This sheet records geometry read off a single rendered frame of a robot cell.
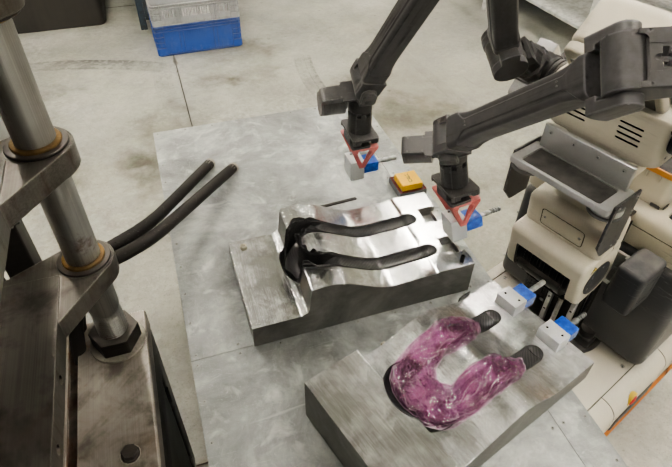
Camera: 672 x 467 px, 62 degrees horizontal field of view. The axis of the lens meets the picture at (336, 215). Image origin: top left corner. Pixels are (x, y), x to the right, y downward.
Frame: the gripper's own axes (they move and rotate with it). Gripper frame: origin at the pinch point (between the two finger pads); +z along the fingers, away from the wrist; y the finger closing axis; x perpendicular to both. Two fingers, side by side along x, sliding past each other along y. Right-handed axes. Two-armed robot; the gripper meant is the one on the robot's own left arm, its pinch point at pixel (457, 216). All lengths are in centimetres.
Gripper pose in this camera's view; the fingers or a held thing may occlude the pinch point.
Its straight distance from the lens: 124.0
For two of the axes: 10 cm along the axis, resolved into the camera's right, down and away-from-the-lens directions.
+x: 9.4, -3.2, 1.4
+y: 3.0, 5.1, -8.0
